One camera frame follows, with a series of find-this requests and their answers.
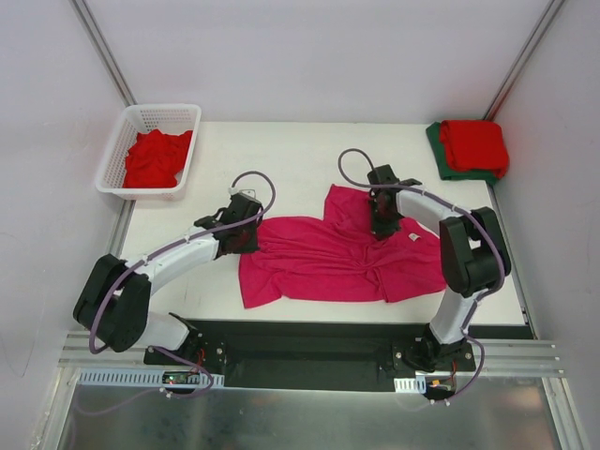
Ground pink t shirt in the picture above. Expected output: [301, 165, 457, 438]
[238, 186, 446, 308]

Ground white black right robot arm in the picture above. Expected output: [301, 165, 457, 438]
[367, 165, 511, 372]

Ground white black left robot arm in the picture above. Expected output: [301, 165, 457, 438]
[73, 192, 263, 365]

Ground folded green t shirt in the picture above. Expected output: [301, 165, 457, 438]
[426, 122, 500, 186]

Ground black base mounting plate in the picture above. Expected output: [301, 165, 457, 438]
[142, 318, 484, 390]

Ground folded red t shirt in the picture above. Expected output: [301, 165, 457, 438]
[440, 120, 510, 178]

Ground crumpled red t shirt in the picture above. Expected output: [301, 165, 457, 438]
[123, 129, 192, 188]

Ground white plastic laundry basket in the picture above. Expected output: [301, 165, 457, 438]
[95, 103, 202, 201]

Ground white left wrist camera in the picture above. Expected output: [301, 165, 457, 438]
[228, 187, 256, 199]

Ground right white slotted cable duct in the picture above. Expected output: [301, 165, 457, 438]
[394, 376, 427, 395]

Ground white slotted cable duct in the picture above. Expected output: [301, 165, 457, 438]
[394, 376, 427, 395]
[78, 368, 225, 389]

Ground aluminium frame rail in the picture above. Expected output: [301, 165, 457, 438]
[58, 327, 151, 369]

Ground left white slotted cable duct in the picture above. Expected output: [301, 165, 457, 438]
[78, 368, 225, 389]

